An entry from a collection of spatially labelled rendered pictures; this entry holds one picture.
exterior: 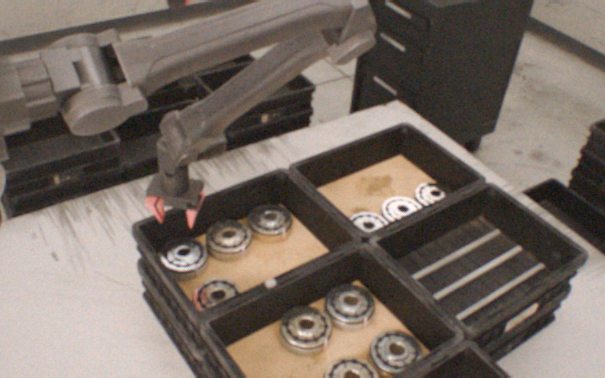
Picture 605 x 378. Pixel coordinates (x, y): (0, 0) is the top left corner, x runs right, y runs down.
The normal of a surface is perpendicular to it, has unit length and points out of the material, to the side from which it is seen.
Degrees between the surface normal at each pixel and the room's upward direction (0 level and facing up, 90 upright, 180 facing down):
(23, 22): 90
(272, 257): 0
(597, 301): 0
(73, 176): 90
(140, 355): 0
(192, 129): 65
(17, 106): 79
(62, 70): 34
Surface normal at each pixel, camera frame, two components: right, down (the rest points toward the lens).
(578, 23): -0.84, 0.30
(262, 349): 0.07, -0.77
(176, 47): 0.13, -0.22
